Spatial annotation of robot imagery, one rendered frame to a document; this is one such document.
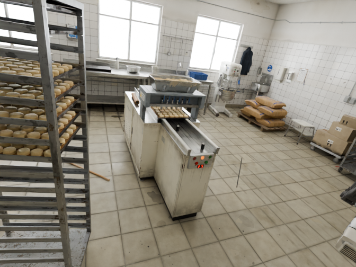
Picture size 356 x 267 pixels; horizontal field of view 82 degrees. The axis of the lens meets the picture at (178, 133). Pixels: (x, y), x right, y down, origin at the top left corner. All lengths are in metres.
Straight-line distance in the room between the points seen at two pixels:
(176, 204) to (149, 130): 0.86
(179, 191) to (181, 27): 4.40
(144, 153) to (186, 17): 3.99
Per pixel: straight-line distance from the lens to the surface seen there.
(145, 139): 2.39
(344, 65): 5.63
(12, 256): 2.09
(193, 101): 2.51
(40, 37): 0.91
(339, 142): 5.01
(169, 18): 5.54
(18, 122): 1.08
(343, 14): 5.97
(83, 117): 1.44
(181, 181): 1.96
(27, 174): 1.20
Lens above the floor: 1.73
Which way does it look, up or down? 25 degrees down
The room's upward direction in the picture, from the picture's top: 10 degrees clockwise
